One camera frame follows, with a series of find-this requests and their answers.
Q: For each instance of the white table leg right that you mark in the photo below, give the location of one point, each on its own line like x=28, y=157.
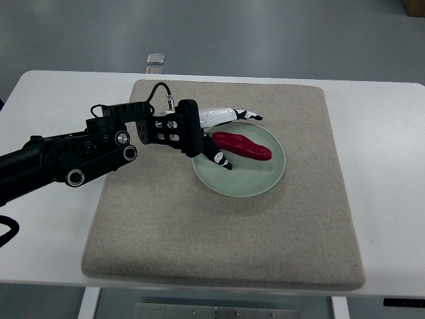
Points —
x=340, y=307

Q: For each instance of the black table control panel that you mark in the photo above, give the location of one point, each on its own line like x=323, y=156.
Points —
x=404, y=302

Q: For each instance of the light green plate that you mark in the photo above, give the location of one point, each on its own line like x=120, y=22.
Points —
x=248, y=177

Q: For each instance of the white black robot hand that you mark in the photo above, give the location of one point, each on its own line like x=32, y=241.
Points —
x=184, y=128

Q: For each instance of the metal base plate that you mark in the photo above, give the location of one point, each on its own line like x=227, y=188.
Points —
x=153, y=310

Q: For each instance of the cardboard box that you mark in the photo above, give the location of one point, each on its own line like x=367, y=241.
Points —
x=415, y=8

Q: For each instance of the beige fabric mat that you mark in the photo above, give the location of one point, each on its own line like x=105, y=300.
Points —
x=156, y=221

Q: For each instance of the clear plastic floor box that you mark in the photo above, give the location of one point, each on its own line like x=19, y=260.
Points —
x=155, y=63

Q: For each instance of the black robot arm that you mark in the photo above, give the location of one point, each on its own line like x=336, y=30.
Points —
x=75, y=158

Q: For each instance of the white table leg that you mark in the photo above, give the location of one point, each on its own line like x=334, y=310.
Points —
x=340, y=307
x=89, y=303

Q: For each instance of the red pepper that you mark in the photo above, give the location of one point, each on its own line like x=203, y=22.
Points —
x=241, y=146

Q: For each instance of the white table leg left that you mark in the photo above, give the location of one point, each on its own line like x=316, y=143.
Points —
x=89, y=303

